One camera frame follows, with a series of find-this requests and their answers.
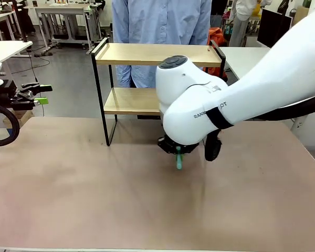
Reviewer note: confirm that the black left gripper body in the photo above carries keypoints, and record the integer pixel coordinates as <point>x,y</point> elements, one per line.
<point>2,94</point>

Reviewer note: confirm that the black green-tipped left gripper finger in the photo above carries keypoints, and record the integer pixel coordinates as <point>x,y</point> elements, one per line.
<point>46,88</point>
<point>40,101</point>

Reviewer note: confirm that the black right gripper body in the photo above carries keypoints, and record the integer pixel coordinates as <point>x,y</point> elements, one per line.
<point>168,147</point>

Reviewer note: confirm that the teal hand brush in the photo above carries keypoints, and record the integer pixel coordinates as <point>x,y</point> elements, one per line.
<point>179,162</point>

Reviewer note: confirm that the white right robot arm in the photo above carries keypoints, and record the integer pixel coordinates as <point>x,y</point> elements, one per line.
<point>252,86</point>

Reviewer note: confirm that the two-tier wooden black-framed shelf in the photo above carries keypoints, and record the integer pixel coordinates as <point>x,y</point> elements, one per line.
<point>147,55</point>

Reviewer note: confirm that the small cardboard box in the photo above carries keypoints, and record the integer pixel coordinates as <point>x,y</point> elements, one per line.
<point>23,116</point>

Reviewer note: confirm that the floor power strip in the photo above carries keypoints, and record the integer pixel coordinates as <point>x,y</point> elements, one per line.
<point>43,53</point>

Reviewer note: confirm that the white side table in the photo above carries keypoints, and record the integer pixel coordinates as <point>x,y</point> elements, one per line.
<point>5,51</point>

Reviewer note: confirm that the white background workbench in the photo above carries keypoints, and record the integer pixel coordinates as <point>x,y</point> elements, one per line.
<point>0,16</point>

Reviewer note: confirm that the grey background desk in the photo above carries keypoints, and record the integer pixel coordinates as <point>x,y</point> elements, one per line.
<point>60,10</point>

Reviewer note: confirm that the white table with legs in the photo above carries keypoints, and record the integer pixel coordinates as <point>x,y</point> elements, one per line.
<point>241,57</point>

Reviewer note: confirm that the orange bag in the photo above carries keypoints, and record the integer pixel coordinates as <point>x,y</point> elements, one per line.
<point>215,36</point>

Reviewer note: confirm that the person in blue shirt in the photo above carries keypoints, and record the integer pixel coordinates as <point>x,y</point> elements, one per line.
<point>160,23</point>

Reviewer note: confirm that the person in white coat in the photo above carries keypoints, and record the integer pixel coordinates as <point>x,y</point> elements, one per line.
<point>241,23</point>

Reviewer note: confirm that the black monitor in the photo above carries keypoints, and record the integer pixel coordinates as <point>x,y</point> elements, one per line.
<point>273,26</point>

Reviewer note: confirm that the brown cardboard sheet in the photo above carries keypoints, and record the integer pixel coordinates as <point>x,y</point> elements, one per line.
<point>300,14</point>

